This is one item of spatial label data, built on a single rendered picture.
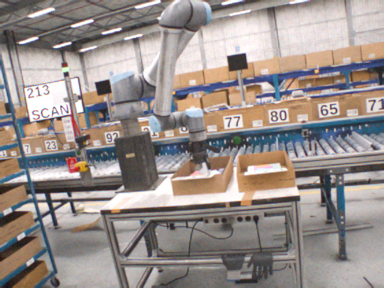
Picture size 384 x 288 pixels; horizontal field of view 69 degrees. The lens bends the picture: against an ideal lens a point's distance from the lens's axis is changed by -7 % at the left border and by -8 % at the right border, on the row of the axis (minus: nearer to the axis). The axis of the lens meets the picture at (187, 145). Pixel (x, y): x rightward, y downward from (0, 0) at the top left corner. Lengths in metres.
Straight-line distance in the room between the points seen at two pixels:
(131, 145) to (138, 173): 0.17
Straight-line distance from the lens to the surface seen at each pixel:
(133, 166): 1.81
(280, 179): 1.50
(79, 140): 2.39
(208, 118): 2.63
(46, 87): 2.67
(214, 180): 1.52
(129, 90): 1.79
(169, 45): 1.45
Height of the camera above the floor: 1.27
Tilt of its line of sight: 10 degrees down
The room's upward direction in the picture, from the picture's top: 9 degrees counter-clockwise
